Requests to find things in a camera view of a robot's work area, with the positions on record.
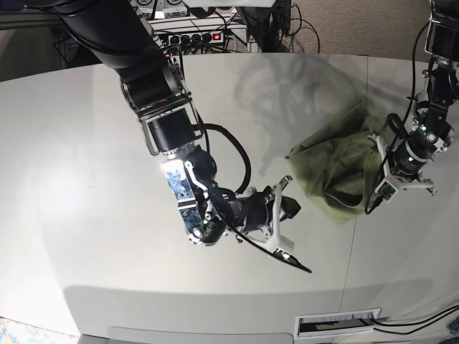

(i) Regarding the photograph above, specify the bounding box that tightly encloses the green T-shirt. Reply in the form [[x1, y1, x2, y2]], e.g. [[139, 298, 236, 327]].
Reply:
[[285, 101, 385, 224]]

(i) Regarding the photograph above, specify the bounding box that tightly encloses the black power strip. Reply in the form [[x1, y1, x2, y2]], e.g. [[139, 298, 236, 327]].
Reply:
[[158, 31, 227, 54]]

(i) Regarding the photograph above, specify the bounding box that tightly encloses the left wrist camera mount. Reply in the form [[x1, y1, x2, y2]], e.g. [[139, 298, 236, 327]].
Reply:
[[369, 134, 437, 206]]

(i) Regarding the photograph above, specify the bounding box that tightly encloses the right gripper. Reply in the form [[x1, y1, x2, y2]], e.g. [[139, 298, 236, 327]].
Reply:
[[232, 186, 301, 240]]

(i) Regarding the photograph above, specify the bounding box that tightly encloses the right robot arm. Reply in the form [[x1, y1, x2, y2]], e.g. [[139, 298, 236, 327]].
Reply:
[[31, 1, 300, 252]]

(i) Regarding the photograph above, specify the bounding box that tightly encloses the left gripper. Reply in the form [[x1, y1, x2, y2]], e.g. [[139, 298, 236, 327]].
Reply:
[[391, 138, 430, 177]]

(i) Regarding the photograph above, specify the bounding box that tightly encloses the black cable at grommet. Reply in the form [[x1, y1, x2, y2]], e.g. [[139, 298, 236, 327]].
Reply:
[[371, 305, 459, 335]]

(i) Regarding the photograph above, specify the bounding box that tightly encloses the table cable grommet slot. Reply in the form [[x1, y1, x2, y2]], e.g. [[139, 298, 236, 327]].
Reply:
[[293, 308, 381, 339]]

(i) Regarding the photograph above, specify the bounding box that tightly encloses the grey metal table frame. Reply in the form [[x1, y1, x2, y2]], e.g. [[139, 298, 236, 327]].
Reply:
[[237, 6, 266, 54]]

